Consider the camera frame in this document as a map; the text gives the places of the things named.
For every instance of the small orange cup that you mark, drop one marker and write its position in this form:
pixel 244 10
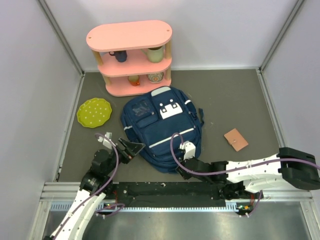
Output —
pixel 134 80

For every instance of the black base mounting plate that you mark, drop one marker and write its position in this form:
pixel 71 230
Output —
pixel 170 191

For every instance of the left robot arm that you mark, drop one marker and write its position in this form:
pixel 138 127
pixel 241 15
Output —
pixel 95 186

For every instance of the aluminium frame rail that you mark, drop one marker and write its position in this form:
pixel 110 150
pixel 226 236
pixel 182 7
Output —
pixel 60 196

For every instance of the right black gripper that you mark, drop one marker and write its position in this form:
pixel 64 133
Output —
pixel 185 175

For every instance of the pink three-tier wooden shelf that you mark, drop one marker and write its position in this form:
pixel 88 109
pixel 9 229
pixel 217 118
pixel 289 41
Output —
pixel 131 37

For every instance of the patterned ceramic bowl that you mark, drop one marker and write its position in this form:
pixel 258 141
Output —
pixel 155 77

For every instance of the navy blue student backpack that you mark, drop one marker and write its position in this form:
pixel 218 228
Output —
pixel 157 119

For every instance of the green polka dot plate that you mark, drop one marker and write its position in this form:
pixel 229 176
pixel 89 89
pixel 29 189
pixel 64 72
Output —
pixel 94 112

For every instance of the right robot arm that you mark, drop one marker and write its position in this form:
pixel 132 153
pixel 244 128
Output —
pixel 240 179

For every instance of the dark blue mug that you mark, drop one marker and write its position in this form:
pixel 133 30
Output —
pixel 120 56

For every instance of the pale green mug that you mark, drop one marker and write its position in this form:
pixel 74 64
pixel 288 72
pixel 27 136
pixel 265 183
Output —
pixel 154 54

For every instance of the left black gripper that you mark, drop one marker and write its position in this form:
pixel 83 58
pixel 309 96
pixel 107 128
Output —
pixel 133 148

